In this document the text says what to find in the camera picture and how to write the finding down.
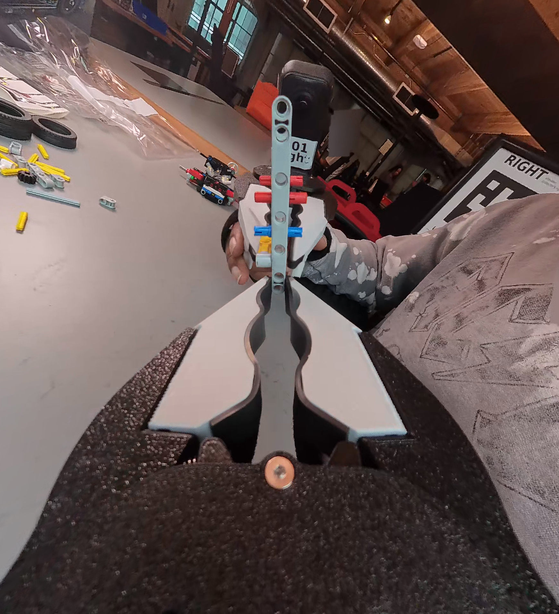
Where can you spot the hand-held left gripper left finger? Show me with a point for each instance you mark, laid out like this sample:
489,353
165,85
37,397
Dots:
212,374

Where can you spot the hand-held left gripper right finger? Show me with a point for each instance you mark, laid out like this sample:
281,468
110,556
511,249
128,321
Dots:
346,383

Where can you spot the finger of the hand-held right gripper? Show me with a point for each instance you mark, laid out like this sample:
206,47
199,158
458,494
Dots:
310,230
253,216

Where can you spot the grey toy brick frame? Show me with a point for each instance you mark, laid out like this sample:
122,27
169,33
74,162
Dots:
281,144

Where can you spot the person's right forearm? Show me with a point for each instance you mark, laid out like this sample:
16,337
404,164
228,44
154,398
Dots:
404,268

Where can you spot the grey desk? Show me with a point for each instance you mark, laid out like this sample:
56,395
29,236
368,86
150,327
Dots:
116,264

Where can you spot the person's right hand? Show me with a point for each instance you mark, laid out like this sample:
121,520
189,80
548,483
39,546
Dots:
235,259

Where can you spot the orange crate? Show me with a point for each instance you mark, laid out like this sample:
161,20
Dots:
265,103

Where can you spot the small toy brick chassis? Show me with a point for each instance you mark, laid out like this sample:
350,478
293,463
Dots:
212,184

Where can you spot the black chair armrest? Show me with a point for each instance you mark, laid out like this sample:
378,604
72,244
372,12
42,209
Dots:
342,312

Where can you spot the paned window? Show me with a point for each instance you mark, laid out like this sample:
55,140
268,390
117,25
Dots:
222,29

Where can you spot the small grey connector brick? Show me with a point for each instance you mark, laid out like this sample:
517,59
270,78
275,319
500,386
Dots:
107,203

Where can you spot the person's grey patterned hoodie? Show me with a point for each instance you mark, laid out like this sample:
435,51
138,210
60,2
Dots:
500,383

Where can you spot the black white marker board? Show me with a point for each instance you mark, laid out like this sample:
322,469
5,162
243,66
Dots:
476,201

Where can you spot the wood-edged grey table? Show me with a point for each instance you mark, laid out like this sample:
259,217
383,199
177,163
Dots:
131,57

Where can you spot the light grey axle rod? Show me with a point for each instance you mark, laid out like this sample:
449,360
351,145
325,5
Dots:
51,196

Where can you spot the black toy tire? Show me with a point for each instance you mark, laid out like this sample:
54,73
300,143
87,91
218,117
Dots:
61,139
1,127

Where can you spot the pile of yellow grey bricks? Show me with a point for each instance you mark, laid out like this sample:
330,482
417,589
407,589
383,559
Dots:
44,178

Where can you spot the clear plastic bag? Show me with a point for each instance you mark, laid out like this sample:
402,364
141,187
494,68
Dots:
92,72

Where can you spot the yellow toy brick pin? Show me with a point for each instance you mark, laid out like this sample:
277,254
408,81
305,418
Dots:
22,221

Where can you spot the sticker sheet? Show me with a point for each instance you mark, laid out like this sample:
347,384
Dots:
11,91

